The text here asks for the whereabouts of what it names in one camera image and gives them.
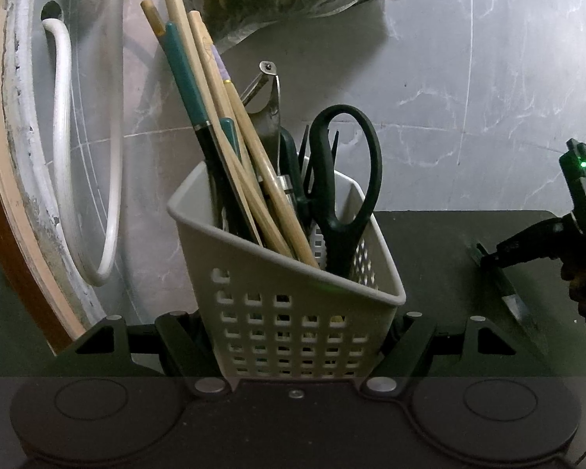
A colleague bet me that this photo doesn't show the metal peeler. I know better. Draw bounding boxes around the metal peeler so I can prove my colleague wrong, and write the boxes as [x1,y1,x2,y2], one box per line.
[239,61,313,220]

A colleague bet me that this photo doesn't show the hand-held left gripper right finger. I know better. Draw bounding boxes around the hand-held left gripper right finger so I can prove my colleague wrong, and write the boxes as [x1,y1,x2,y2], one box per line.
[359,310,516,396]

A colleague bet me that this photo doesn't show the white perforated utensil basket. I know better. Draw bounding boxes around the white perforated utensil basket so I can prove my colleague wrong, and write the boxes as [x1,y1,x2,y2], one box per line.
[167,159,406,382]

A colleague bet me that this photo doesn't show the dark green mat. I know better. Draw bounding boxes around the dark green mat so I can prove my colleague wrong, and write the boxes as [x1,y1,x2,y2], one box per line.
[373,210,582,379]

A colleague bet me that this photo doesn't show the black fork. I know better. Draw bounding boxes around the black fork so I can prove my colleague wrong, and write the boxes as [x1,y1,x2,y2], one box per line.
[300,124,340,191]

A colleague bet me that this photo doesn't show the short teal handled utensil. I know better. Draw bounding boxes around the short teal handled utensil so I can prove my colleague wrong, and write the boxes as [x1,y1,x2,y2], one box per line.
[219,117,247,162]

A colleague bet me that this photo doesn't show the dark green box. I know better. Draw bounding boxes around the dark green box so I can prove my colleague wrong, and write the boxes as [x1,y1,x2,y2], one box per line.
[0,249,62,377]

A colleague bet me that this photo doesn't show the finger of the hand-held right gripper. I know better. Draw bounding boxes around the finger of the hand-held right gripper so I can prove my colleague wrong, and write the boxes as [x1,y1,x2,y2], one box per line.
[488,217,574,270]

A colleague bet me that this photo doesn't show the green handled knife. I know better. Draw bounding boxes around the green handled knife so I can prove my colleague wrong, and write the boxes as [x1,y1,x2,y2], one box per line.
[476,243,535,326]

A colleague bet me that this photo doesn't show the white hose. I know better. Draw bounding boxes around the white hose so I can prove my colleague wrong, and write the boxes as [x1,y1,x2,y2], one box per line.
[39,0,128,286]

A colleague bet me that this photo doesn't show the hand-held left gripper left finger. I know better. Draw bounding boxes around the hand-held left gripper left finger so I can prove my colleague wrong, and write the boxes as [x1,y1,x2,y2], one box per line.
[73,310,228,396]

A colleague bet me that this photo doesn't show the wooden door frame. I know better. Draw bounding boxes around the wooden door frame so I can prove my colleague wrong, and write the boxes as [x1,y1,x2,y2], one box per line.
[0,0,103,353]

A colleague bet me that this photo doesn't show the dark handled scissors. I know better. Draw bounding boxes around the dark handled scissors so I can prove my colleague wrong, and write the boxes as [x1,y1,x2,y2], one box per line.
[278,104,382,279]

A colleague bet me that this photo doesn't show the long teal handled utensil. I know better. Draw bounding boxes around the long teal handled utensil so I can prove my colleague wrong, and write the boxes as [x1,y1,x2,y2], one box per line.
[163,20,255,245]

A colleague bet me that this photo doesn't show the wooden chopstick with purple band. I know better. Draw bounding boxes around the wooden chopstick with purple band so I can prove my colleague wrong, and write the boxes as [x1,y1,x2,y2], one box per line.
[188,10,320,269]

